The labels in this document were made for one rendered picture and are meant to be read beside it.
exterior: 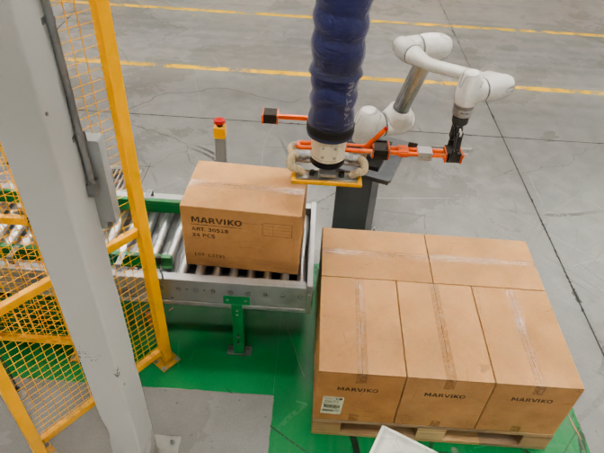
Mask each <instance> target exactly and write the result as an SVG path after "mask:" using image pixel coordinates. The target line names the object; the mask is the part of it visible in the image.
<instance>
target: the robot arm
mask: <svg viewBox="0 0 604 453"><path fill-rule="evenodd" d="M392 47H393V51H394V53H395V55H396V56H397V57H398V58H399V59H400V60H402V61H403V62H405V63H407V64H409V65H412V67H411V69H410V71H409V73H408V75H407V77H406V79H405V81H404V84H403V86H402V88H401V90H400V92H399V94H398V96H397V98H396V100H395V101H394V102H391V103H390V104H389V105H388V106H387V107H386V108H385V109H384V110H383V111H379V109H377V108H376V107H373V106H364V107H362V108H360V109H359V111H358V112H357V114H356V117H355V120H354V122H355V128H354V133H353V136H352V139H350V140H349V141H347V143H351V144H366V143H368V142H369V141H370V140H371V139H372V138H373V137H374V136H376V134H377V133H378V132H379V131H380V130H381V129H383V128H384V127H388V131H387V132H386V133H384V134H383V135H382V136H381V137H380V138H382V137H384V136H393V135H398V134H402V133H405V132H406V131H408V130H409V129H411V128H412V127H413V124H414V121H415V117H414V114H413V112H412V109H411V106H412V104H413V102H414V100H415V98H416V96H417V94H418V92H419V91H420V89H421V87H422V84H423V82H424V80H425V78H426V77H427V75H428V74H429V72H432V73H436V74H441V75H445V76H453V77H457V78H459V80H458V83H457V88H456V91H455V102H454V106H453V110H452V113H453V116H452V120H451V121H452V126H451V129H450V132H449V142H448V145H453V149H452V150H451V154H450V157H449V163H455V162H456V158H457V152H459V150H460V147H461V142H462V137H463V135H464V133H462V131H463V127H464V126H465V125H467V123H468V121H469V118H470V117H471V116H472V113H473V109H474V107H475V104H476V103H478V102H480V101H485V100H487V101H490V100H496V99H501V98H503V97H506V96H508V95H510V94H511V93H512V91H513V90H514V88H515V81H514V79H513V77H512V76H510V75H507V74H501V73H497V72H493V71H485V72H481V71H479V70H477V69H473V68H469V67H462V66H459V65H455V64H450V63H447V62H443V61H441V60H442V59H443V58H445V57H446V56H448V55H449V54H450V52H451V50H452V47H453V43H452V39H451V38H450V37H449V36H448V35H447V34H444V33H440V32H427V33H423V34H418V35H412V36H407V37H405V36H400V37H397V38H396V39H395V40H394V41H393V44H392Z"/></svg>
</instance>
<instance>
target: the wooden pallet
mask: <svg viewBox="0 0 604 453"><path fill-rule="evenodd" d="M315 335H316V317H315ZM314 363H315V346H314ZM313 413H314V392H313V409H312V419H311V433H316V434H330V435H342V436H355V437H369V438H376V437H377V435H378V433H379V431H380V429H381V427H382V425H385V426H387V427H388V428H390V429H392V430H394V431H397V432H399V433H401V434H403V435H404V436H406V437H408V438H410V439H412V440H419V441H433V442H446V443H458V444H472V445H485V446H497V447H511V448H524V449H545V448H546V446H547V445H548V443H549V442H550V440H551V439H552V438H553V437H554V436H555V435H553V434H539V433H526V432H513V431H488V430H475V429H462V428H450V427H436V426H423V425H411V424H397V423H394V422H393V423H384V422H359V421H346V420H333V419H320V418H314V417H313Z"/></svg>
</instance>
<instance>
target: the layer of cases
mask: <svg viewBox="0 0 604 453"><path fill-rule="evenodd" d="M583 391H584V386H583V384H582V381H581V378H580V376H579V373H578V371H577V368H576V367H575V364H574V362H573V358H572V355H571V353H570V351H569V349H568V346H567V344H566V341H565V339H564V336H563V333H562V331H561V328H560V326H559V323H558V322H557V319H556V317H555V313H554V310H553V308H552V306H551V304H550V301H549V299H548V296H547V294H546V291H545V288H544V286H543V283H542V281H541V279H540V277H539V274H538V272H537V268H536V265H535V263H534V261H533V259H532V256H531V254H530V251H529V248H528V246H527V243H526V241H514V240H501V239H488V238H474V237H461V236H448V235H422V234H409V233H396V232H382V231H369V230H356V229H342V228H329V227H323V232H322V241H321V250H320V260H319V269H318V283H317V309H316V336H315V387H314V413H313V417H314V418H320V419H333V420H346V421H359V422H384V423H393V422H394V423H397V424H411V425H423V426H436V427H450V428H462V429H475V430H488V431H513V432H526V433H539V434H553V435H554V434H555V432H556V431H557V429H558V428H559V426H560V425H561V423H562V422H563V420H564V418H565V417H566V416H567V414H568V413H569V412H570V411H571V409H572V408H573V406H574V405H575V403H576V402H577V400H578V399H579V397H580V396H581V394H582V392H583Z"/></svg>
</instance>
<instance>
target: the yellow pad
mask: <svg viewBox="0 0 604 453"><path fill-rule="evenodd" d="M291 183H297V184H312V185H326V186H341V187H355V188H361V187H362V181H361V176H360V177H357V178H356V179H354V180H353V179H351V178H350V177H349V173H345V172H344V171H340V172H335V178H331V177H319V176H318V171H316V170H314V169H311V170H306V173H305V174H304V175H303V176H298V175H297V174H296V173H295V172H294V173H293V172H291Z"/></svg>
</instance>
